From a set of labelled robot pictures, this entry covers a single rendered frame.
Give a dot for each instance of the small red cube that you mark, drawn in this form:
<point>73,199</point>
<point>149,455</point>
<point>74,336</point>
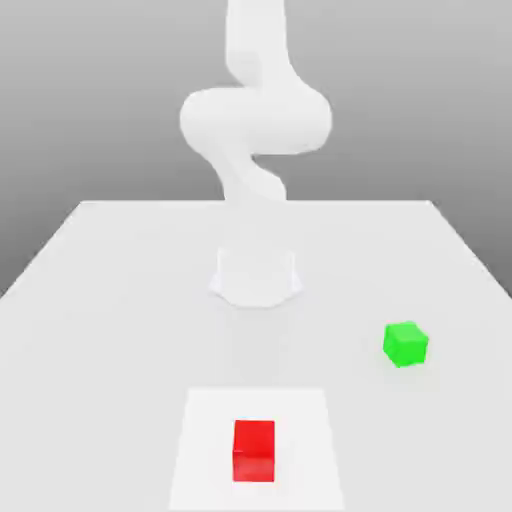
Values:
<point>253,448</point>

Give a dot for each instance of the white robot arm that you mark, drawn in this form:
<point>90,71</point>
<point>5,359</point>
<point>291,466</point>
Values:
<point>256,120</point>

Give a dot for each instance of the small green cube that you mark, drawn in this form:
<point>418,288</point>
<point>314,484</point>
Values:
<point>404,344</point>

